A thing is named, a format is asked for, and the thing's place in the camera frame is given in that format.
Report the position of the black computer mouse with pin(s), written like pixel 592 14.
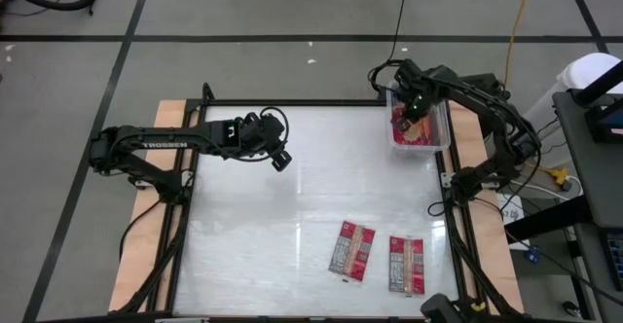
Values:
pixel 569 308

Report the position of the dark grey desk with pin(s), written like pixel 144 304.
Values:
pixel 594 182

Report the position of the black keyboard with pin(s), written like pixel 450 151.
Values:
pixel 617 260

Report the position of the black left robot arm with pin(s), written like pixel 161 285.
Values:
pixel 165 144

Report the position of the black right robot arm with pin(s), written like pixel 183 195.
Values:
pixel 469 184

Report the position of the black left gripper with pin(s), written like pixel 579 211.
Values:
pixel 245 143

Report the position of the black computer monitor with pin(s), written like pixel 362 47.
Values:
pixel 606 118

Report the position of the red Orville popcorn bag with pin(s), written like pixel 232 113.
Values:
pixel 418 133
pixel 406 264
pixel 351 251

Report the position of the plywood base board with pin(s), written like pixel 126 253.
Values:
pixel 146 226

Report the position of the clear plastic bin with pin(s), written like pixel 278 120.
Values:
pixel 418 148

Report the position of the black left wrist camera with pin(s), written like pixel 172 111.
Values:
pixel 270 127

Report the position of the black aluminium table frame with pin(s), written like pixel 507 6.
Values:
pixel 316 102

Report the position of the small blue object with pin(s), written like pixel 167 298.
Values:
pixel 533 255

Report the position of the yellow power plug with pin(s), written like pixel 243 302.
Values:
pixel 560 173

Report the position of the silver metal bracket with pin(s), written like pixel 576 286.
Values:
pixel 447 179

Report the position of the white paper sheet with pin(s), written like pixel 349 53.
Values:
pixel 511 216

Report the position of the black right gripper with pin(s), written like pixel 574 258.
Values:
pixel 421 92

